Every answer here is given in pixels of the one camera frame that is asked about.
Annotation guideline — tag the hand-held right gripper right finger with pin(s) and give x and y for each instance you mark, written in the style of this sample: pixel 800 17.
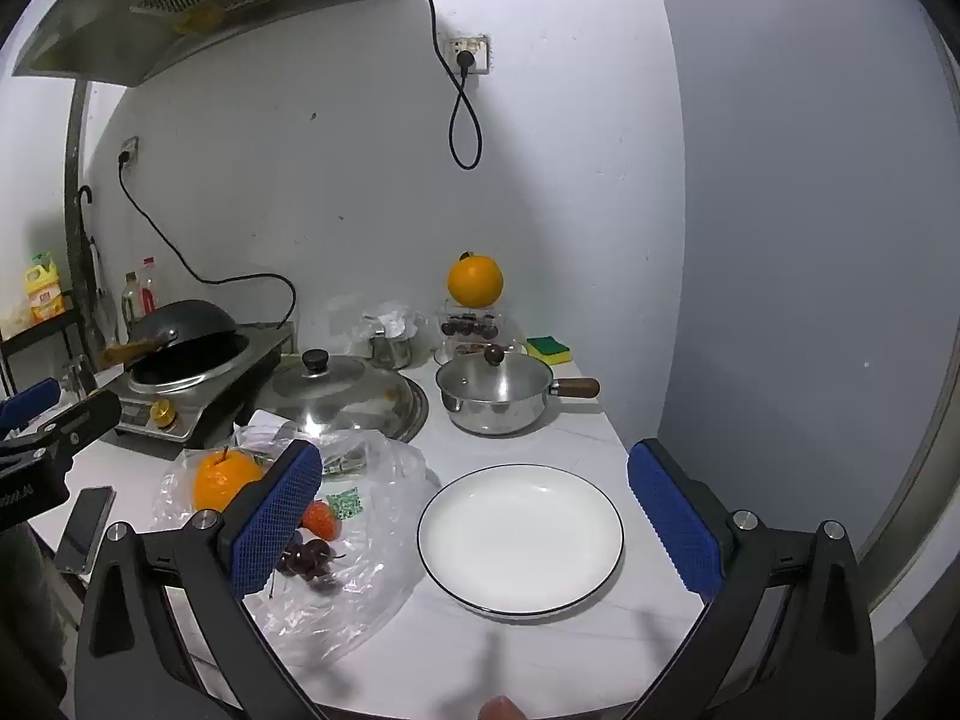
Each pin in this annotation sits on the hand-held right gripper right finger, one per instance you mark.
pixel 675 517

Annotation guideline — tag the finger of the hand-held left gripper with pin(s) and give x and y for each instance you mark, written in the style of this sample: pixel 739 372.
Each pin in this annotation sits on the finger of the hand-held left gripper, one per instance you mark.
pixel 34 396
pixel 82 420

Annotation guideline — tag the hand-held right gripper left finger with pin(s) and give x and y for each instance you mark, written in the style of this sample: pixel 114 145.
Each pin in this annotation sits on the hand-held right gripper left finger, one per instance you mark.
pixel 274 517

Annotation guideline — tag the red strawberry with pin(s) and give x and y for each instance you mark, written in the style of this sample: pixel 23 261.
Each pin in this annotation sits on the red strawberry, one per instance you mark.
pixel 319 519

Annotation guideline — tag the large orange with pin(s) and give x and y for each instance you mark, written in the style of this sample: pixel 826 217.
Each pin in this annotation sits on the large orange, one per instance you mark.
pixel 221 484

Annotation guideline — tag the clear printed plastic bag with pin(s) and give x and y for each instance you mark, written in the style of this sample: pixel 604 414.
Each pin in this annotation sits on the clear printed plastic bag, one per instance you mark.
pixel 375 540

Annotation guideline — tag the white plate with black rim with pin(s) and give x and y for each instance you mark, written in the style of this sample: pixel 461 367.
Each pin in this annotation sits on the white plate with black rim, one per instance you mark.
pixel 517 540

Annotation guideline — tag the person's right hand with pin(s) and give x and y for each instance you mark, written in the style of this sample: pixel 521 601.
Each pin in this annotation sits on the person's right hand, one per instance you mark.
pixel 500 709

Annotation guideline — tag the black metal rack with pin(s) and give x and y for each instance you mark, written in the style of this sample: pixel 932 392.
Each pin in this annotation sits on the black metal rack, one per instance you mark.
pixel 37 330

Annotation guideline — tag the black smartphone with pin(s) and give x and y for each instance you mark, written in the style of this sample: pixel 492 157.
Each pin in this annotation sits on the black smartphone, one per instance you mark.
pixel 84 529

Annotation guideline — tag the white paper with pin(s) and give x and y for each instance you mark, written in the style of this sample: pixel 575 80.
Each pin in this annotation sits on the white paper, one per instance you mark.
pixel 262 427

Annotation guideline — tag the yellow oil bottle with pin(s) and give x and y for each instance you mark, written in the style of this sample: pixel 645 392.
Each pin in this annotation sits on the yellow oil bottle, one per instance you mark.
pixel 45 296

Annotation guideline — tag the black umbrella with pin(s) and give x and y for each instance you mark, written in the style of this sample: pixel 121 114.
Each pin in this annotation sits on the black umbrella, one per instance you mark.
pixel 96 292

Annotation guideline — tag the person's dark trousers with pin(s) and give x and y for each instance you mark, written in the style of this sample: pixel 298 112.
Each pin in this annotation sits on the person's dark trousers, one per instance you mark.
pixel 30 615

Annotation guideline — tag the clear glass bottle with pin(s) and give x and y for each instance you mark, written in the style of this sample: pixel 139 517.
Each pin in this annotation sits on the clear glass bottle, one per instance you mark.
pixel 131 304

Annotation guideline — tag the steel induction cooker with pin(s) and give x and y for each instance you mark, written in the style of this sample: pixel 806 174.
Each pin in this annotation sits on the steel induction cooker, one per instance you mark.
pixel 217 390

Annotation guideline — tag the steel wok lid black knob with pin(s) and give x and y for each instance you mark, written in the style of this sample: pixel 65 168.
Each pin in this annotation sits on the steel wok lid black knob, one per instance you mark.
pixel 352 390

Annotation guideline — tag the steel cup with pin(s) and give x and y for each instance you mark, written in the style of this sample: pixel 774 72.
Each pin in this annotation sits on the steel cup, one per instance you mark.
pixel 382 352
pixel 403 354

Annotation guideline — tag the yellow green sponge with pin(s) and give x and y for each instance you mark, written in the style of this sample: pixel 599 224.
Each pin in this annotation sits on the yellow green sponge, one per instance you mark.
pixel 547 349

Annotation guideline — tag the steel saucepan with glass lid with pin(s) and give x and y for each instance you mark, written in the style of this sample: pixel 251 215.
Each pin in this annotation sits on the steel saucepan with glass lid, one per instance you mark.
pixel 487 409

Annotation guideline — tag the crumpled clear plastic wrap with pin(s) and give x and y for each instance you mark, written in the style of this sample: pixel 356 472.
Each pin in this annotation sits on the crumpled clear plastic wrap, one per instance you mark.
pixel 390 319

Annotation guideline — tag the clear plastic fruit box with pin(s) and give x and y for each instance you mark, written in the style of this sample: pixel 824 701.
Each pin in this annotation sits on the clear plastic fruit box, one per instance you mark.
pixel 469 326

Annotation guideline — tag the tall white cabinet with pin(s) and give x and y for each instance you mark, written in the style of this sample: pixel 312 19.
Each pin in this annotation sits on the tall white cabinet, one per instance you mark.
pixel 787 240

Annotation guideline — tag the small orange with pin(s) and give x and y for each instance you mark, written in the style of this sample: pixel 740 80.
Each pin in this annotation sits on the small orange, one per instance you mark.
pixel 474 281

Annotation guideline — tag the steel range hood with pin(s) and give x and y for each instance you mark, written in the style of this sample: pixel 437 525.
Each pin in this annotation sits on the steel range hood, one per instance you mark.
pixel 150 15

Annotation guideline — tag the grey wall pipe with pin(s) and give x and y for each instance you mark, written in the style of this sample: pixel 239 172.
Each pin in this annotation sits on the grey wall pipe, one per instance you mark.
pixel 73 165

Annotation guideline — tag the white wall socket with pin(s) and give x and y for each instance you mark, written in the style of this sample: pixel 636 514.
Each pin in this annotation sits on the white wall socket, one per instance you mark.
pixel 471 52
pixel 130 148

